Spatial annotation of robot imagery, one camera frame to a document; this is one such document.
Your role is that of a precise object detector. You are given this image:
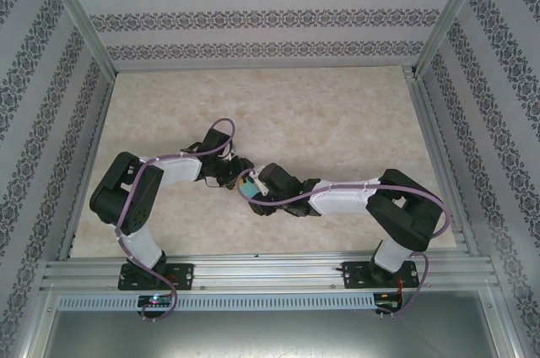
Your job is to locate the teal paper sheet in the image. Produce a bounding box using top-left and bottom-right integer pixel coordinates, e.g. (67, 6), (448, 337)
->
(238, 178), (259, 201)

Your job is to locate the grey metal sheet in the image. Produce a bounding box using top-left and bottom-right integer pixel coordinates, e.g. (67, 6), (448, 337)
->
(41, 309), (520, 358)

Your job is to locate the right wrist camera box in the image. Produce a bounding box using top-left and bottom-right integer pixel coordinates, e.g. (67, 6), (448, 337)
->
(251, 168), (271, 195)

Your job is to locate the long aluminium mounting rail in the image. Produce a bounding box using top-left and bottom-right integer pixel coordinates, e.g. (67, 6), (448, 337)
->
(40, 250), (503, 291)

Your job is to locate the slotted grey cable duct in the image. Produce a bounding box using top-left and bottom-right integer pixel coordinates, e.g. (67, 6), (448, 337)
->
(57, 293), (376, 311)

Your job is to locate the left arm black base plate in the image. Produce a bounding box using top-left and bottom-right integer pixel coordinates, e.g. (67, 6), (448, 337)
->
(117, 263), (195, 291)

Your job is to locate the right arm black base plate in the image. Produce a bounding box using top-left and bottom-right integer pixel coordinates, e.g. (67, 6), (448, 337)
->
(342, 259), (421, 290)

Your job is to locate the aluminium side rail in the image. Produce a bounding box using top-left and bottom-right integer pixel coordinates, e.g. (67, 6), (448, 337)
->
(57, 73), (117, 262)
(402, 64), (480, 258)

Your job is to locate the aluminium frame post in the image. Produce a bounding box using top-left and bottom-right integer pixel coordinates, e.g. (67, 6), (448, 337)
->
(411, 0), (493, 76)
(33, 0), (117, 76)

